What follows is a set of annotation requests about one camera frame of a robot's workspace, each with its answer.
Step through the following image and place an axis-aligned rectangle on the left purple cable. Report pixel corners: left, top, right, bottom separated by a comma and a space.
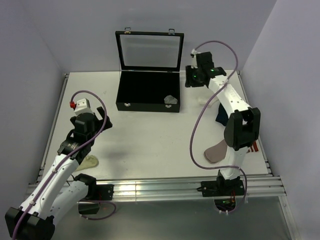
13, 90, 117, 237

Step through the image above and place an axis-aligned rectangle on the aluminium rail frame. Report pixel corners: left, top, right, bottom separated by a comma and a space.
14, 71, 301, 240

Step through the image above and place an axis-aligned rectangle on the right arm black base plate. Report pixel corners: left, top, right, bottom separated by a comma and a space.
196, 178, 245, 197

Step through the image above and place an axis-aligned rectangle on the grey sock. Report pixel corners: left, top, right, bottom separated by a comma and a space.
164, 95, 178, 105

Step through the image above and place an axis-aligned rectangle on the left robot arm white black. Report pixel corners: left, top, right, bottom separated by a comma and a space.
5, 106, 113, 240

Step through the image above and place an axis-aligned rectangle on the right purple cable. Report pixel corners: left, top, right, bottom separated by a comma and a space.
189, 40, 248, 215

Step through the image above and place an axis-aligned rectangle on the purple cable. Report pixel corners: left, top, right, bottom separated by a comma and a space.
13, 90, 117, 237
189, 40, 248, 215

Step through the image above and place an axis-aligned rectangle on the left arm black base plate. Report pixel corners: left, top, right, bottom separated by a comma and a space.
79, 184, 114, 201

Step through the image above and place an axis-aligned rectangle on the navy blue sock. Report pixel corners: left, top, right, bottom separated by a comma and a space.
215, 103, 229, 127

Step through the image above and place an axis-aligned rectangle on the pale yellow sock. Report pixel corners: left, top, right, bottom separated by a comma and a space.
75, 155, 99, 172

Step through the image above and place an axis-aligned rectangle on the mauve sock with red stripes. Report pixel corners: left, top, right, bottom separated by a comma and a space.
203, 140, 245, 166

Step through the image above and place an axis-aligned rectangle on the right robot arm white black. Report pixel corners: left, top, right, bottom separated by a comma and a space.
185, 49, 261, 195

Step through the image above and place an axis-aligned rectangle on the black display case with glass lid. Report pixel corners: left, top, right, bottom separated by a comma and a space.
115, 27, 185, 113

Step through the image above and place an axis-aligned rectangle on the white sock with dark stripes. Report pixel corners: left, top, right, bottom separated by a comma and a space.
197, 97, 215, 108

